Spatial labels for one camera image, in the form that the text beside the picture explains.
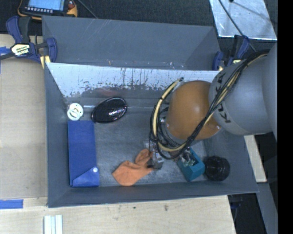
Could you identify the orange cloth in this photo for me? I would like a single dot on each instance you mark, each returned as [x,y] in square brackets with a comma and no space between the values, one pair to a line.
[129,173]

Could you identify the teal box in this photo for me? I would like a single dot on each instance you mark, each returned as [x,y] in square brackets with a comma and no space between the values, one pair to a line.
[194,170]

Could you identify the black glossy oval object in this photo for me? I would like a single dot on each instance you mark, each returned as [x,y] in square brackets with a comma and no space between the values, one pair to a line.
[110,110]

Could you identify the blue flat pouch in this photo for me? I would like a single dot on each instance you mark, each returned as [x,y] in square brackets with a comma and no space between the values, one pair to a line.
[81,150]

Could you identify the pale wood flat board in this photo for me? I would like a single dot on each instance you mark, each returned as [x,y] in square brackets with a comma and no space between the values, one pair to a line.
[22,130]

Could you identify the grey metal bin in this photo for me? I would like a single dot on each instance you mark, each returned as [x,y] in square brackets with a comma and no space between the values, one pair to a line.
[127,43]

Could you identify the black round ribbed cap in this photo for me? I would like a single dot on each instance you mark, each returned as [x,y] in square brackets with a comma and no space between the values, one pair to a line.
[217,168]

